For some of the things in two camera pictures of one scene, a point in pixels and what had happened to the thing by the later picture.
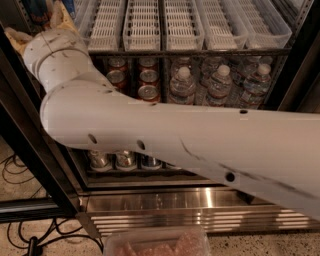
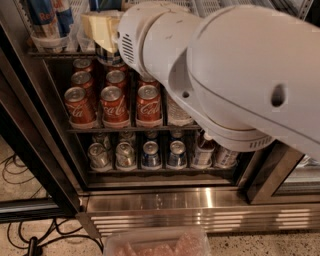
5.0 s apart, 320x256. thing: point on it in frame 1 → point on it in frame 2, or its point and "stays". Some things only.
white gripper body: (40, 42) → (129, 33)
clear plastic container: (177, 241) stays
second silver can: (126, 161) stays
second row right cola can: (149, 78) stays
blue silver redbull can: (39, 10) → (105, 56)
